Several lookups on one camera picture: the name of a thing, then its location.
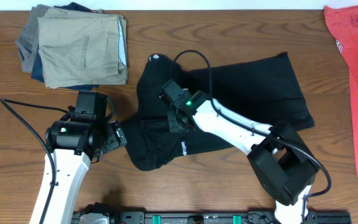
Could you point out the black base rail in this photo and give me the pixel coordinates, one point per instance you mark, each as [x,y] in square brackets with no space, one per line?
[102,213]

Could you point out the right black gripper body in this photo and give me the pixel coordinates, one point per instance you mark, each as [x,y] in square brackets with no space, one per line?
[175,124]

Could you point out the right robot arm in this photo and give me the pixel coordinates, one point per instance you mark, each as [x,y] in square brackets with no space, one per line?
[284,166]

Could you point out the folded khaki pants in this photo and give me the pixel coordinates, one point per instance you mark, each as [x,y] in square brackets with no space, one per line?
[82,48]

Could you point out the black t-shirt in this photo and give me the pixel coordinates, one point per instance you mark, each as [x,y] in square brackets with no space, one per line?
[265,91]

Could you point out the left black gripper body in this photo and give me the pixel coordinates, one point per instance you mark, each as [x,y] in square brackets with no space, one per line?
[117,135]

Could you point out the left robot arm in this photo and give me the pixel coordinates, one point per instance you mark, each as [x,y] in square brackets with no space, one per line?
[71,146]

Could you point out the folded grey garment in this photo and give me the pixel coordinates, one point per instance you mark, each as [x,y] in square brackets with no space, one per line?
[28,39]

